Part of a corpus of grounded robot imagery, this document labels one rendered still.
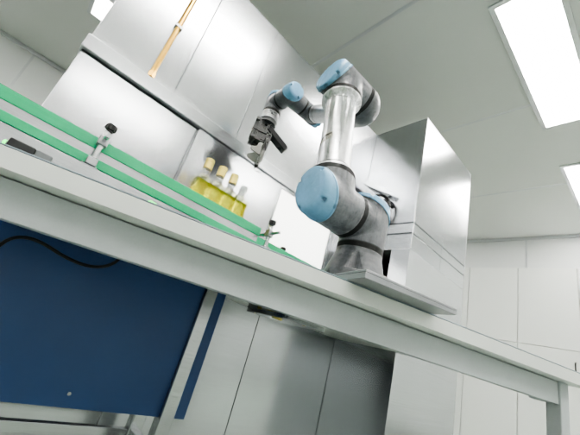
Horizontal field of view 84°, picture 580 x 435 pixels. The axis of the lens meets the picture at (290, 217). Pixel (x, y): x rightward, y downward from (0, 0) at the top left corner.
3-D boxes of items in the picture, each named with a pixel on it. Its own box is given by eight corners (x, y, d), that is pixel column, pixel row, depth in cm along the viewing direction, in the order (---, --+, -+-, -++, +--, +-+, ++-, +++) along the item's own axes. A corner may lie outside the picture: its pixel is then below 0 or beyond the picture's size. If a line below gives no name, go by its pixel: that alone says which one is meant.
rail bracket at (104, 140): (95, 172, 86) (118, 131, 91) (102, 165, 80) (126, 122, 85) (78, 163, 83) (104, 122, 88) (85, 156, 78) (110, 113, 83)
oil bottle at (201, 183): (186, 230, 118) (207, 179, 126) (192, 229, 114) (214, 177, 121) (172, 223, 115) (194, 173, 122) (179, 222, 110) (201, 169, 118)
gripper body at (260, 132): (245, 145, 135) (255, 122, 139) (264, 153, 137) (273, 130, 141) (249, 135, 128) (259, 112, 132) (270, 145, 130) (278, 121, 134)
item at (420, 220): (409, 286, 239) (423, 183, 272) (463, 289, 212) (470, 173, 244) (353, 250, 200) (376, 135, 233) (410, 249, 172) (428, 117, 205)
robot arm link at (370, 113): (401, 107, 103) (321, 110, 145) (381, 85, 98) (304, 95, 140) (382, 138, 103) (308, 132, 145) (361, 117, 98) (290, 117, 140)
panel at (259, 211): (317, 278, 176) (330, 222, 189) (320, 278, 174) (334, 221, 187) (164, 200, 126) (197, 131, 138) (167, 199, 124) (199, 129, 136)
